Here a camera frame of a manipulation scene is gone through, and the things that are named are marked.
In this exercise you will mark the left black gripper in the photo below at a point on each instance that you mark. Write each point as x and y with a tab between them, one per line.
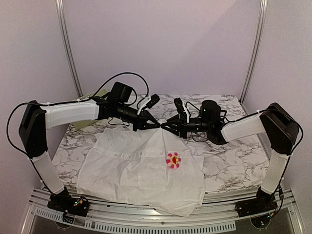
141	123

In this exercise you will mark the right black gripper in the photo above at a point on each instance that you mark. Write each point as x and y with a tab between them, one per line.
183	126

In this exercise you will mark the pink flower brooch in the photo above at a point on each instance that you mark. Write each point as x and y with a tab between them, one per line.
173	160

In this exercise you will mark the white button shirt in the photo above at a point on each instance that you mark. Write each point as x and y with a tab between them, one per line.
129	167

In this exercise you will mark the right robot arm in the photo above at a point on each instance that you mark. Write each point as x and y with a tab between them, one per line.
284	133

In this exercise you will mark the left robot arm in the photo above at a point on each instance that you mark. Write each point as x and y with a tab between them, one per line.
39	117

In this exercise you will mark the black box with brown brooch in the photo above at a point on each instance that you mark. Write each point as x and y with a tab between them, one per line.
223	114

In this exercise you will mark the green plastic basket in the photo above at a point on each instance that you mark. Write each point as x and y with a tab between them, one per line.
86	118

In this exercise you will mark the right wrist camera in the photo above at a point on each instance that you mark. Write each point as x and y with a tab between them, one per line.
182	110

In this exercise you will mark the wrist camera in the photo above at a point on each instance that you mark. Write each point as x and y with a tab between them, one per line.
182	110
147	102

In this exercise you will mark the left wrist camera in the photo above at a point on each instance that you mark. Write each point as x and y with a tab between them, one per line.
147	102

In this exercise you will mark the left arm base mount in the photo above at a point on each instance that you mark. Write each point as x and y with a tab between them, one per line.
69	205

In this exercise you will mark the white slotted cable duct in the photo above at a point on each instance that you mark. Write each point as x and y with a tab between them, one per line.
126	228

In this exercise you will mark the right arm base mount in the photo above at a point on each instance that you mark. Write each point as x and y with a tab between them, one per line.
257	205

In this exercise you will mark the left aluminium frame post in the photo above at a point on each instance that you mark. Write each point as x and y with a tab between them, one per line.
67	46

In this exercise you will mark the aluminium frame post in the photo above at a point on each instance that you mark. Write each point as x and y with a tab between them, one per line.
67	46
255	50

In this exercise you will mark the right aluminium frame post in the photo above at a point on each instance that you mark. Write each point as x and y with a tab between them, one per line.
255	50

